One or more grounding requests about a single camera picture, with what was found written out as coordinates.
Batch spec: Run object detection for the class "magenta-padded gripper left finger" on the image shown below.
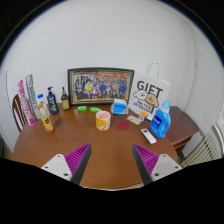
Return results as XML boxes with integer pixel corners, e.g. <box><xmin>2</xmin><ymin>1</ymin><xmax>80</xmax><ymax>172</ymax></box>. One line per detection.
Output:
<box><xmin>40</xmin><ymin>143</ymin><xmax>92</xmax><ymax>185</ymax></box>

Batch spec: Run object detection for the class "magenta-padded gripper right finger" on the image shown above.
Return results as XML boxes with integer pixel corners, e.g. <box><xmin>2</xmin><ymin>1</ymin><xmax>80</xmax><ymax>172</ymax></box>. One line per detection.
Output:
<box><xmin>132</xmin><ymin>143</ymin><xmax>183</xmax><ymax>186</ymax></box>

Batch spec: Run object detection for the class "orange-capped juice bottle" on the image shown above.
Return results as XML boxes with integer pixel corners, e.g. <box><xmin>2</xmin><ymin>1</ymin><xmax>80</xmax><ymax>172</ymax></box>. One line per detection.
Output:
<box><xmin>39</xmin><ymin>103</ymin><xmax>55</xmax><ymax>134</ymax></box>

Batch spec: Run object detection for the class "white remote control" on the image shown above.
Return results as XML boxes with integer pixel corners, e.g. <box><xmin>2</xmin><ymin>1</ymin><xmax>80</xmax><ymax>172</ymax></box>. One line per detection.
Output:
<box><xmin>140</xmin><ymin>128</ymin><xmax>157</xmax><ymax>145</ymax></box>

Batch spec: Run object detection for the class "white radiator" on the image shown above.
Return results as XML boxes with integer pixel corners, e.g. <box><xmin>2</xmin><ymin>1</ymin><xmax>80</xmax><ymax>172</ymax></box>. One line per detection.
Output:
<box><xmin>179</xmin><ymin>133</ymin><xmax>219</xmax><ymax>169</ymax></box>

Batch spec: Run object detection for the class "blue detergent bottle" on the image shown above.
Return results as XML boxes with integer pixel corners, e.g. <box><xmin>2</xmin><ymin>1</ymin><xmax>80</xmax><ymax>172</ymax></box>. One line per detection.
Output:
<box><xmin>148</xmin><ymin>100</ymin><xmax>172</xmax><ymax>139</ymax></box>

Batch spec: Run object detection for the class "dark wooden side table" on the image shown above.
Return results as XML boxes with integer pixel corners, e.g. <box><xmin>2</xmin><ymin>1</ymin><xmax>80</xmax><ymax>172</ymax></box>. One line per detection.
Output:
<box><xmin>165</xmin><ymin>105</ymin><xmax>200</xmax><ymax>154</ymax></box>

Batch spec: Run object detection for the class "small snack packet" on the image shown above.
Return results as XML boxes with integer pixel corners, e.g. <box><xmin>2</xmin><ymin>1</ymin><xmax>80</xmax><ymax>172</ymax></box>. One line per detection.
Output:
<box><xmin>126</xmin><ymin>114</ymin><xmax>143</xmax><ymax>126</ymax></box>

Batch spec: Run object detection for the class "flat round red coaster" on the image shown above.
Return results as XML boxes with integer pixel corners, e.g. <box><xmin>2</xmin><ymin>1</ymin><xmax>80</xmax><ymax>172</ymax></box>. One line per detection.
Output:
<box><xmin>116</xmin><ymin>121</ymin><xmax>131</xmax><ymax>131</ymax></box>

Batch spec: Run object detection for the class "pink and yellow mug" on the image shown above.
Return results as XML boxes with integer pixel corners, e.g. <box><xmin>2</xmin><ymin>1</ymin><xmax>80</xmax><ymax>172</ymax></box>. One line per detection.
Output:
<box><xmin>95</xmin><ymin>110</ymin><xmax>112</xmax><ymax>132</ymax></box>

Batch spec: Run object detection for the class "dark blue pump bottle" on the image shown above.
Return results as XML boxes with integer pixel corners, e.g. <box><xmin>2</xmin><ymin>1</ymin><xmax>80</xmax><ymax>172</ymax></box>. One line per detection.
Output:
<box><xmin>46</xmin><ymin>86</ymin><xmax>60</xmax><ymax>115</ymax></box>

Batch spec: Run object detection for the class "brown pump bottle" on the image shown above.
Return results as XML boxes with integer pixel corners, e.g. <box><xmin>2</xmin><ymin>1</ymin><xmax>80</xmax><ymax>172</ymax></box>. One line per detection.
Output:
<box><xmin>60</xmin><ymin>87</ymin><xmax>71</xmax><ymax>111</ymax></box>

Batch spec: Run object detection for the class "pink shuttlecock tube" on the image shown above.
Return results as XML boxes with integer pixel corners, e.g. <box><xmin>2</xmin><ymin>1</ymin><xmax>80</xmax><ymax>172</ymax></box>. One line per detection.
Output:
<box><xmin>17</xmin><ymin>79</ymin><xmax>36</xmax><ymax>127</ymax></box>

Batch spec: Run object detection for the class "white blue-capped bottle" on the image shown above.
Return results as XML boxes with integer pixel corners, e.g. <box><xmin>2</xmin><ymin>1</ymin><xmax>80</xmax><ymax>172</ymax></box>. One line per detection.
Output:
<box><xmin>37</xmin><ymin>93</ymin><xmax>48</xmax><ymax>116</ymax></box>

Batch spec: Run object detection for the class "brown wooden chair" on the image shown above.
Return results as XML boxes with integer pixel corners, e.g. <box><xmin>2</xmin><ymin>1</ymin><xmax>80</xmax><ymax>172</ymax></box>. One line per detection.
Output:
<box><xmin>11</xmin><ymin>93</ymin><xmax>29</xmax><ymax>133</ymax></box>

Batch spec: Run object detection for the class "blue tissue pack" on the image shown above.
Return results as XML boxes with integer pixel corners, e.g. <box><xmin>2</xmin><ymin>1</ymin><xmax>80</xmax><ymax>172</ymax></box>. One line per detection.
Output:
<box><xmin>110</xmin><ymin>98</ymin><xmax>130</xmax><ymax>116</ymax></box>

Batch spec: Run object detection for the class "white paper gift bag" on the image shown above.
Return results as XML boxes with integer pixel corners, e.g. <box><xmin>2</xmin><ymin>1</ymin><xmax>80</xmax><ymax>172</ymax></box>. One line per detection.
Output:
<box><xmin>128</xmin><ymin>62</ymin><xmax>171</xmax><ymax>121</ymax></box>

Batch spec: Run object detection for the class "white flat panel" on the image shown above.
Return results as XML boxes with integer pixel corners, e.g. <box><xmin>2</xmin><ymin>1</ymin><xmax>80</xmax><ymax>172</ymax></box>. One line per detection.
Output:
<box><xmin>0</xmin><ymin>69</ymin><xmax>18</xmax><ymax>148</ymax></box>

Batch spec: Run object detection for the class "white green-blue shuttlecock tube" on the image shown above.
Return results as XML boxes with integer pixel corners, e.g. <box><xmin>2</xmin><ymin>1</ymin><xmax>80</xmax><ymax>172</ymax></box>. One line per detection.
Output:
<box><xmin>25</xmin><ymin>73</ymin><xmax>42</xmax><ymax>120</ymax></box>

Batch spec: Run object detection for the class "framed group photo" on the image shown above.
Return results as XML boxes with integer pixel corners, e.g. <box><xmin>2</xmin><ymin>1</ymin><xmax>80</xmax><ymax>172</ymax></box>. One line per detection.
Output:
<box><xmin>67</xmin><ymin>67</ymin><xmax>135</xmax><ymax>106</ymax></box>

